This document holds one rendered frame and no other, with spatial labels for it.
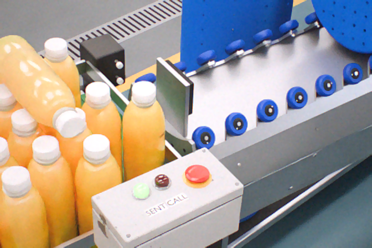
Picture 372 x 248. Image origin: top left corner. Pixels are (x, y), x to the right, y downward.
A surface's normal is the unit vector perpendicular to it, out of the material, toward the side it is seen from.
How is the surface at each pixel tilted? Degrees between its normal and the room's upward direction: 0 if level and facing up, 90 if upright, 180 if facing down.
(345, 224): 0
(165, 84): 90
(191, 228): 90
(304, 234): 0
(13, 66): 33
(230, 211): 90
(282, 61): 0
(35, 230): 90
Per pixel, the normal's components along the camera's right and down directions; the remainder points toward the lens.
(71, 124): 0.58, 0.55
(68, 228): 0.78, 0.43
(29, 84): -0.41, -0.44
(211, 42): -0.47, 0.56
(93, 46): 0.04, -0.76
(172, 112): -0.83, 0.34
